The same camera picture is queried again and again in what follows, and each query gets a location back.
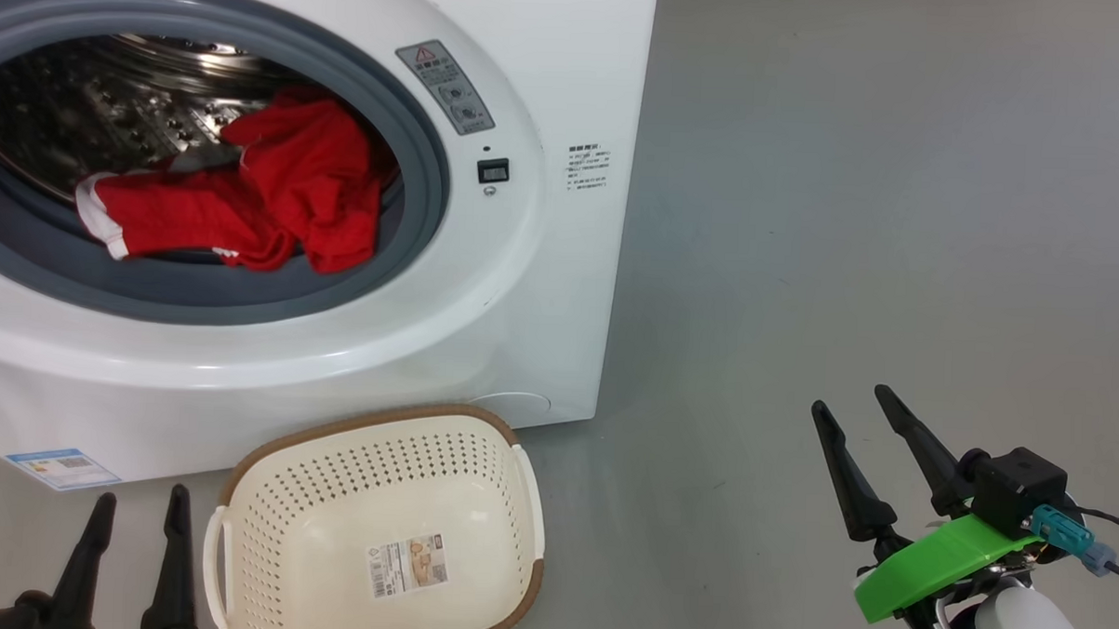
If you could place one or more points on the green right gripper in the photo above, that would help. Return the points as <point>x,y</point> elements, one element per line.
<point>932,565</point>

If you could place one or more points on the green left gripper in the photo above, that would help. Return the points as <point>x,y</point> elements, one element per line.
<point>5,614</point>

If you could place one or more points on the red garment with white trim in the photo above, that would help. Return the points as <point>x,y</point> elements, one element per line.
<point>313,185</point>

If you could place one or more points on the cream perforated laundry basket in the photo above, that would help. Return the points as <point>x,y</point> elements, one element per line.
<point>328,548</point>

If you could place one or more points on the white front-load washing machine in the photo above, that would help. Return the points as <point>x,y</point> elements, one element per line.
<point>523,285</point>

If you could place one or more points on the blue energy label sticker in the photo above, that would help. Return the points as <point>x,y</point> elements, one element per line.
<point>63,468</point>

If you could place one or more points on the grey warning sticker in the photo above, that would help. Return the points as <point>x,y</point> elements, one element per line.
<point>446,87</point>

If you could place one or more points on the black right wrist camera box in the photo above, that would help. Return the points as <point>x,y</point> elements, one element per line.
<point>1019,489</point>

